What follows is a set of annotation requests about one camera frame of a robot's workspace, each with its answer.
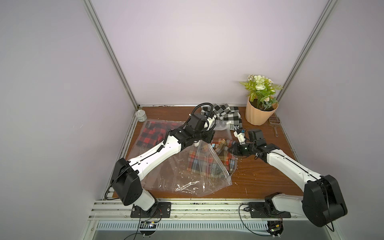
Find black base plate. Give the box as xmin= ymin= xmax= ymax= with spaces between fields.
xmin=247 ymin=202 xmax=291 ymax=219
xmin=130 ymin=202 xmax=172 ymax=219

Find peach flower pot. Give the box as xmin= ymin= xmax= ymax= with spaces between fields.
xmin=245 ymin=100 xmax=279 ymax=126

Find circuit board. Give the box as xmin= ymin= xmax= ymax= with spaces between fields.
xmin=139 ymin=221 xmax=157 ymax=237
xmin=267 ymin=221 xmax=284 ymax=238

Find black white plaid shirt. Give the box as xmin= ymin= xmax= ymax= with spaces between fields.
xmin=213 ymin=104 xmax=243 ymax=131

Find aluminium mounting rail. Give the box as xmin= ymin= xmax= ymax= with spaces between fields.
xmin=88 ymin=197 xmax=335 ymax=232

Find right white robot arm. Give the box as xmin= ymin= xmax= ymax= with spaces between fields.
xmin=229 ymin=129 xmax=348 ymax=227

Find multicolour plaid shirt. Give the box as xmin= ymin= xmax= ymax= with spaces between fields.
xmin=187 ymin=139 xmax=238 ymax=178

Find left black base cable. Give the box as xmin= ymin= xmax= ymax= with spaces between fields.
xmin=122 ymin=206 xmax=163 ymax=240

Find right black base cable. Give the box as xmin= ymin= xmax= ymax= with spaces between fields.
xmin=237 ymin=204 xmax=272 ymax=238

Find small metal can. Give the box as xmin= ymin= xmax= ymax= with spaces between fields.
xmin=135 ymin=109 xmax=147 ymax=123

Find clear plastic vacuum bag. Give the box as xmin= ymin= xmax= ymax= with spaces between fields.
xmin=141 ymin=130 xmax=233 ymax=198

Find right circuit board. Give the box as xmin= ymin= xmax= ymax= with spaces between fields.
xmin=267 ymin=221 xmax=284 ymax=238

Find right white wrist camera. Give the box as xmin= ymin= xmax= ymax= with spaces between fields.
xmin=234 ymin=129 xmax=246 ymax=144

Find black base cable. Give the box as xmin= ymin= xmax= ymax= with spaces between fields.
xmin=122 ymin=206 xmax=163 ymax=240
xmin=237 ymin=204 xmax=272 ymax=238

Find left circuit board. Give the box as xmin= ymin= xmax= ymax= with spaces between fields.
xmin=139 ymin=221 xmax=157 ymax=237

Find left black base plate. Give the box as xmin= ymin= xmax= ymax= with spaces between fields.
xmin=130 ymin=202 xmax=172 ymax=219

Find green artificial plant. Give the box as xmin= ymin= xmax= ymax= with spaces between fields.
xmin=240 ymin=75 xmax=283 ymax=112

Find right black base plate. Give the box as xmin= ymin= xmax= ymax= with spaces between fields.
xmin=247 ymin=202 xmax=291 ymax=219

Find red black plaid shirt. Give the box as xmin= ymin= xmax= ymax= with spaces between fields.
xmin=136 ymin=120 xmax=182 ymax=149

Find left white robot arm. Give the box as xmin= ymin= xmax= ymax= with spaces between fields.
xmin=110 ymin=113 xmax=216 ymax=211

